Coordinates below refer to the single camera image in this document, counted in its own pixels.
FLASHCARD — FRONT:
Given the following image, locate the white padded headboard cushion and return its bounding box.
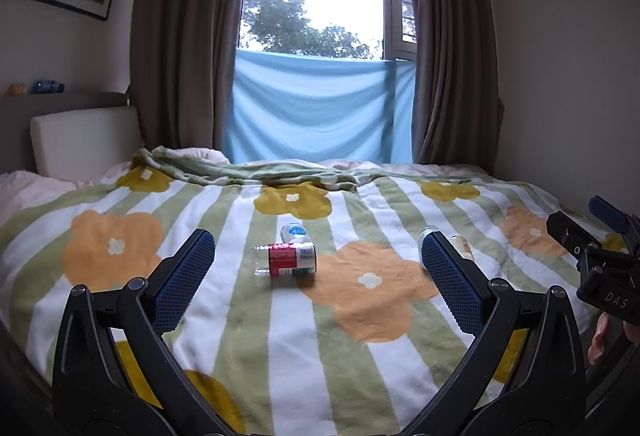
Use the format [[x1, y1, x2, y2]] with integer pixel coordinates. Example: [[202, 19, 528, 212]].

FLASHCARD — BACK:
[[30, 105, 147, 181]]

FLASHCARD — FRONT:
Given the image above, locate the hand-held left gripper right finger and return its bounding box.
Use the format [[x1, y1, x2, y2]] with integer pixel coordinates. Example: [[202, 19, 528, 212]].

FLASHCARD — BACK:
[[404, 231, 587, 436]]

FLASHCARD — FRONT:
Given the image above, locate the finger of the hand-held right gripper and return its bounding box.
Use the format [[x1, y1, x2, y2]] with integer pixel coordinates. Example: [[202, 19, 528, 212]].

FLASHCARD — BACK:
[[546, 211, 602, 274], [588, 195, 640, 248]]

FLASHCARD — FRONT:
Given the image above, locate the brown curtain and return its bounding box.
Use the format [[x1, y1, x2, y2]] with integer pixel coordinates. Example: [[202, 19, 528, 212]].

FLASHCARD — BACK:
[[401, 0, 502, 168], [128, 0, 262, 165]]

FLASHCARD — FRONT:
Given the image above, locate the light blue hanging cloth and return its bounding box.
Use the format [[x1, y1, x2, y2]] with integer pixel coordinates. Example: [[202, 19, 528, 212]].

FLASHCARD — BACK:
[[222, 48, 417, 166]]

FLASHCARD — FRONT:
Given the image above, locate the clear cup with beige label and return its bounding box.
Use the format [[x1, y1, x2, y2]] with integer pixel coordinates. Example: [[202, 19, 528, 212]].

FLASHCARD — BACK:
[[416, 226, 475, 262]]

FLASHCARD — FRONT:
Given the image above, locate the clear cup with red label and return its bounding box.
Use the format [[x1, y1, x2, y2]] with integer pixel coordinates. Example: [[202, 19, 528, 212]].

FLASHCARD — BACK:
[[252, 241, 319, 277]]

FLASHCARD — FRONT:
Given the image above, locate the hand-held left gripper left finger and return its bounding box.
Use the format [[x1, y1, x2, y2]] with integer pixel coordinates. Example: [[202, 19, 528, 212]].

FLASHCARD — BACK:
[[51, 229, 222, 436]]

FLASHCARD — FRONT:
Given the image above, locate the floral striped blanket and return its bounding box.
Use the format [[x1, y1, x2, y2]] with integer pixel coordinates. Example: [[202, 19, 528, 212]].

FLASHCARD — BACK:
[[0, 146, 632, 436]]

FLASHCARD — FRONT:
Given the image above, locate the clear cup with blue label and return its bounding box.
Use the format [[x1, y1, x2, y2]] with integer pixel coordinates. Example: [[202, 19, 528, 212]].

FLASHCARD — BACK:
[[280, 223, 308, 247]]

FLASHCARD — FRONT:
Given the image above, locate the tree outside window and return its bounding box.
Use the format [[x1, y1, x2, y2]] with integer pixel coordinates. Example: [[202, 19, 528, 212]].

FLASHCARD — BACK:
[[239, 0, 385, 60]]

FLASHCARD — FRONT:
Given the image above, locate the person's right hand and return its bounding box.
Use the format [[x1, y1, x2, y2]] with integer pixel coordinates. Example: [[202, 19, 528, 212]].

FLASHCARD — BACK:
[[588, 315, 640, 365]]

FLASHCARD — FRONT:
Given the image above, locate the grey headboard shelf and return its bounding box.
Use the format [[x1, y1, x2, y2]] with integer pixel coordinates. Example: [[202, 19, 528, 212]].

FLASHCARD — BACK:
[[0, 90, 132, 118]]

